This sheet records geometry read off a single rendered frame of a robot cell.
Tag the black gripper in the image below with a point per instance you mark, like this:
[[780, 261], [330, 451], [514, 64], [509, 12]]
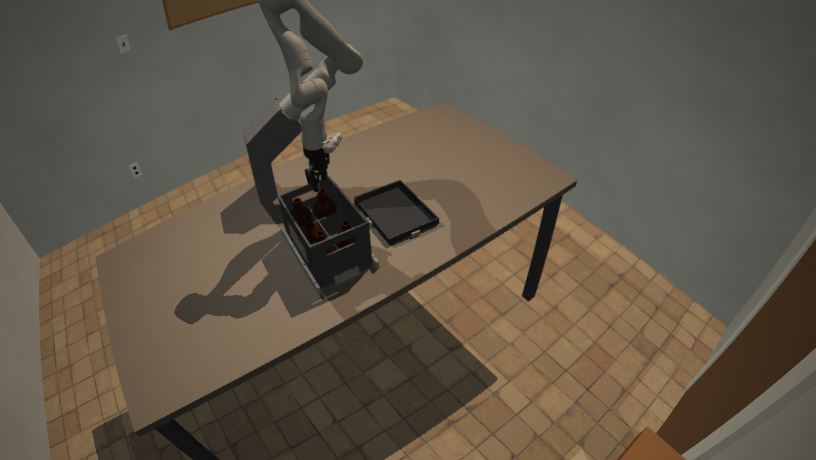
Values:
[[319, 165]]

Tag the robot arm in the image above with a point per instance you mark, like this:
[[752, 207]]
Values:
[[311, 95]]

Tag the dark grey crate with dividers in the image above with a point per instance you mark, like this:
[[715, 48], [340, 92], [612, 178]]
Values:
[[326, 266]]

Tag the brown glass bottle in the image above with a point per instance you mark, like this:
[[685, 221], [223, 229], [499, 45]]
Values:
[[345, 225], [299, 211], [309, 228], [324, 207], [320, 236]]

